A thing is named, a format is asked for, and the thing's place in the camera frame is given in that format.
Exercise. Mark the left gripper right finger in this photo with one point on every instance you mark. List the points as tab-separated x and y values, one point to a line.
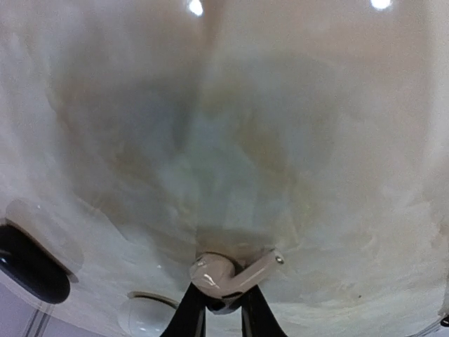
256	316

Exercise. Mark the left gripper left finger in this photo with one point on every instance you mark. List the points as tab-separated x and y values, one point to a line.
189	319

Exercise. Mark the white earbud charging case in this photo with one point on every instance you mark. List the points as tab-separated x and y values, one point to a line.
146	314

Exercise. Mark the black earbud charging case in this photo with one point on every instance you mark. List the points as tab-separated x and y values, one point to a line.
31	268

